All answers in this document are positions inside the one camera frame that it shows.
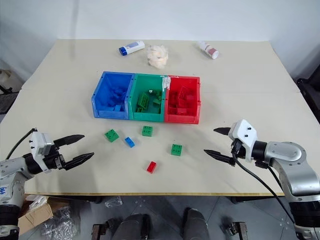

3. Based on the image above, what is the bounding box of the dark metal frame foot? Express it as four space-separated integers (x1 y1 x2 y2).
91 217 118 240
219 215 249 240

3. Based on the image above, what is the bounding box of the white bottle red label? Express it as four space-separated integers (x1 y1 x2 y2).
197 40 220 60

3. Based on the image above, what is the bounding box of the red plastic bin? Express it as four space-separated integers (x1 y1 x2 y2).
163 75 202 125

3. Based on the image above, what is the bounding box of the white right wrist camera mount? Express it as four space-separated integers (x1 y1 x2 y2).
228 119 259 162

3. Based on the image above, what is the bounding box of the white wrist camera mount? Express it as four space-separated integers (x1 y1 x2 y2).
28 128 55 174
228 119 259 162

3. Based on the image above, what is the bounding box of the small clear plastic bag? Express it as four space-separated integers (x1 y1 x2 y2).
104 195 124 209

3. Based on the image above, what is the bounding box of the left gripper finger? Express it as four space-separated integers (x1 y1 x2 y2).
53 134 86 148
64 152 96 172

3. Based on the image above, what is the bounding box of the dark rounded shape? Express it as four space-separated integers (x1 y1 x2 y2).
183 207 210 240
116 213 152 240

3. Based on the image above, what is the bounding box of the brown cardboard box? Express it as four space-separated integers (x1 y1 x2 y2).
17 199 55 236

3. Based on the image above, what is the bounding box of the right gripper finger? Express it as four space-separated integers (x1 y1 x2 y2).
212 126 235 138
203 148 236 168

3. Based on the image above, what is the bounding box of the clear bag of pale pieces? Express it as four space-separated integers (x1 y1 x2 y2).
145 44 169 69

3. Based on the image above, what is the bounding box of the large green building block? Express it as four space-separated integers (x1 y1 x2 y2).
135 91 151 109

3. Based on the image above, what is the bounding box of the black case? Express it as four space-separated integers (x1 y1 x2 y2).
295 76 320 115

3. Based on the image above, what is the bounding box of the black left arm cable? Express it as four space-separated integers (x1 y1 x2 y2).
4 127 37 161

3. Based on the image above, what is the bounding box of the blue plastic bin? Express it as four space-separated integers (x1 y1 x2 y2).
91 71 136 120

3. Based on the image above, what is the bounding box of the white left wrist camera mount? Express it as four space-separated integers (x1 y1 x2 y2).
28 128 55 174

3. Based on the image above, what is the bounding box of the large red building block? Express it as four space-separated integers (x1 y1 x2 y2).
178 85 192 101

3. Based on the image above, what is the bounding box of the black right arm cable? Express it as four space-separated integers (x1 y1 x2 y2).
231 139 296 225

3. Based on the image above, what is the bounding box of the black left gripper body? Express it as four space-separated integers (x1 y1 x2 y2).
41 144 68 172

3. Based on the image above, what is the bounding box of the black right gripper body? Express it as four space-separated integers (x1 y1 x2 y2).
230 138 248 161

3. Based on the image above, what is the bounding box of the crumpled clear plastic bag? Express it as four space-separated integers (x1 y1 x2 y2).
39 206 81 240

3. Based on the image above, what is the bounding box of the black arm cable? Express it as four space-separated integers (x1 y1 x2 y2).
231 139 296 225
4 127 37 161

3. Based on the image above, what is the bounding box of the white bottle blue cap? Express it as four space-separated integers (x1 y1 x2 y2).
118 40 146 57

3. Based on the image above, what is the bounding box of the black equipment with cables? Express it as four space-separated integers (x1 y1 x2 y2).
0 67 21 115

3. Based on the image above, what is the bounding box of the green plastic bin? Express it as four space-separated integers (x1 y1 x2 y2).
127 73 169 123

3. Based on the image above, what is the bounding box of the green square building block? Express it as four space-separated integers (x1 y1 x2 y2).
141 125 154 138
104 128 120 144
170 143 184 157

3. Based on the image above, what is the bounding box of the heap of blue blocks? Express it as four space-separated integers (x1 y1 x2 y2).
106 85 126 106

